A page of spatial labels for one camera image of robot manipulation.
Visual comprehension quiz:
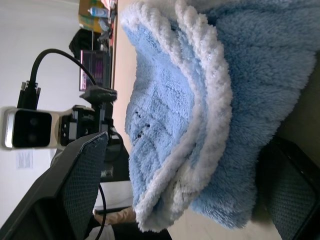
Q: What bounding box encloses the black bag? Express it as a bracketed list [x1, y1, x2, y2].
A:
[68, 28, 113, 60]

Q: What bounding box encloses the purple lit screen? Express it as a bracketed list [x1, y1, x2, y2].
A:
[79, 49, 113, 92]

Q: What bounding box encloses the thin black cable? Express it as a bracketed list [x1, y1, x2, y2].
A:
[94, 184, 107, 240]

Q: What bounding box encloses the blue plastic bottle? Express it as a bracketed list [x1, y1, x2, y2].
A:
[88, 6, 109, 18]

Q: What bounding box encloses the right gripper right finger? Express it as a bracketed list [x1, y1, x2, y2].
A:
[258, 136, 320, 240]

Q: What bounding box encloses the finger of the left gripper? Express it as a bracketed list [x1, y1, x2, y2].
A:
[79, 85, 119, 103]

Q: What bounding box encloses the light blue fluffy towel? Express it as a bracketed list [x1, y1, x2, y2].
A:
[119, 0, 317, 231]

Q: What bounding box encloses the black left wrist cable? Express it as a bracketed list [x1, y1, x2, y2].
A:
[16, 48, 98, 111]

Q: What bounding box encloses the white paper sheet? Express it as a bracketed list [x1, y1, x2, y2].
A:
[15, 149, 35, 171]

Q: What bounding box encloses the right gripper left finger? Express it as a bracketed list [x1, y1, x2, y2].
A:
[0, 131, 110, 240]

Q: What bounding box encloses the yellow green cardboard box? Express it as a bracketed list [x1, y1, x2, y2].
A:
[78, 0, 118, 33]

